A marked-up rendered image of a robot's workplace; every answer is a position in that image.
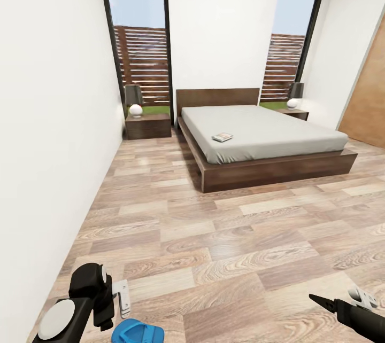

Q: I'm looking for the hardback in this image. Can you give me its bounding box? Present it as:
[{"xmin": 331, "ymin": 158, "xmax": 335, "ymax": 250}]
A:
[{"xmin": 212, "ymin": 132, "xmax": 234, "ymax": 142}]

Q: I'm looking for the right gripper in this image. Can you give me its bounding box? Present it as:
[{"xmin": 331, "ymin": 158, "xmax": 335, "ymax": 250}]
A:
[{"xmin": 309, "ymin": 293, "xmax": 385, "ymax": 343}]

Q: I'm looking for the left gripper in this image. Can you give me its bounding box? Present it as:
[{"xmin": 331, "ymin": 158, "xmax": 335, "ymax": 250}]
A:
[{"xmin": 93, "ymin": 275, "xmax": 114, "ymax": 332}]

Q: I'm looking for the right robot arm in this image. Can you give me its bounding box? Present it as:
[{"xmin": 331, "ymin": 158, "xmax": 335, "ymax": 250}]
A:
[{"xmin": 309, "ymin": 287, "xmax": 385, "ymax": 343}]

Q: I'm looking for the sandal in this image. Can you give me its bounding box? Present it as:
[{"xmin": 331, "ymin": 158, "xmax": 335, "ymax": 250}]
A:
[{"xmin": 112, "ymin": 318, "xmax": 165, "ymax": 343}]

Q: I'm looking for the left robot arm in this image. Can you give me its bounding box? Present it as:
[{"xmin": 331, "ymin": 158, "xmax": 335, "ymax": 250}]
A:
[{"xmin": 32, "ymin": 263, "xmax": 130, "ymax": 343}]

